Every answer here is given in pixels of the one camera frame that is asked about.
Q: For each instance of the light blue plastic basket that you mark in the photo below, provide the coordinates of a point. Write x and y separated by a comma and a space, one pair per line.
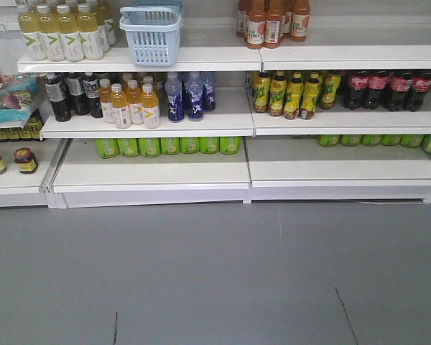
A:
152, 30

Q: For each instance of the blue sports drink bottle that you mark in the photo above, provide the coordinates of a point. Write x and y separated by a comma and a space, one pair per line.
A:
195, 88
173, 87

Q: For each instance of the orange vitamin drink bottle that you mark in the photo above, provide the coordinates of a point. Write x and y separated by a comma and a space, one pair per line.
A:
120, 107
150, 107
134, 97

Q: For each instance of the yellow lemon tea bottle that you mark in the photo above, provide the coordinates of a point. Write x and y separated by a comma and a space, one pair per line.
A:
294, 91
330, 86
261, 92
277, 89
310, 96

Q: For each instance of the dark tea bottle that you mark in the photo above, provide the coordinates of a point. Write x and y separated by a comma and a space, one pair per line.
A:
57, 97
77, 92
91, 86

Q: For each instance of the white metal shelf unit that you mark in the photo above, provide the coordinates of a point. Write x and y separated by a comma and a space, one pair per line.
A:
270, 166

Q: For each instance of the orange C100 juice bottle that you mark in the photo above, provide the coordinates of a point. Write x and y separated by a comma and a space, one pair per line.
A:
256, 20
273, 24
300, 19

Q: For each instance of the plastic cola bottle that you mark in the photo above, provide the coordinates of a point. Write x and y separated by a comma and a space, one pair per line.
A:
399, 86
377, 83
420, 86
357, 83

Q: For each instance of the pale yellow drink bottle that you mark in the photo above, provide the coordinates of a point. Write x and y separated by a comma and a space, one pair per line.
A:
69, 34
50, 33
30, 30
89, 33

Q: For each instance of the teal snack bag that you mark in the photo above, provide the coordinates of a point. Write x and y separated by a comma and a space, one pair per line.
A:
19, 99

